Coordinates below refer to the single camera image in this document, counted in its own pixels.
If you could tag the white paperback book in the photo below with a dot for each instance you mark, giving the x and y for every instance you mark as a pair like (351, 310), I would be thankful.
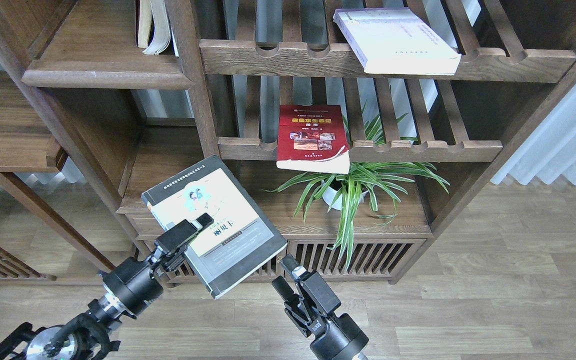
(394, 41)

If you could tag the red paperback book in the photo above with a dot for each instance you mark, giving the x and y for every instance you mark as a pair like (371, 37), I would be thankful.
(312, 138)

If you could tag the white plant pot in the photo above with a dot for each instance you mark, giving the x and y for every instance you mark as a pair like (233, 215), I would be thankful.
(333, 195)

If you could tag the dark wooden side table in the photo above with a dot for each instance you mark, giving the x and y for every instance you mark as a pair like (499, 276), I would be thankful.
(53, 226)

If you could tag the black yellow-green book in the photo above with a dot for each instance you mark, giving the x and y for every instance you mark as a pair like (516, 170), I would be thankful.
(241, 238)

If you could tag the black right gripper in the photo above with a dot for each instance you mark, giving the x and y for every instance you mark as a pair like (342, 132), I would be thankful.
(312, 310)

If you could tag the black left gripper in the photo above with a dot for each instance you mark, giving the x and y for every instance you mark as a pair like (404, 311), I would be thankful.
(133, 285)

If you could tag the white pleated curtain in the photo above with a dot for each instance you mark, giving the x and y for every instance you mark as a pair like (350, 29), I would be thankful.
(550, 151)

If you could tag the large dark wooden bookshelf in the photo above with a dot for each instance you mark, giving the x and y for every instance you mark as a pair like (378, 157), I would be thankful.
(125, 117)

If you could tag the upright cream books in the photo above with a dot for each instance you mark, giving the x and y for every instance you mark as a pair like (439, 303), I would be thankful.
(153, 32)

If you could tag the green spider plant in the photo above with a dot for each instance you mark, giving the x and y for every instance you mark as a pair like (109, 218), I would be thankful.
(362, 177)

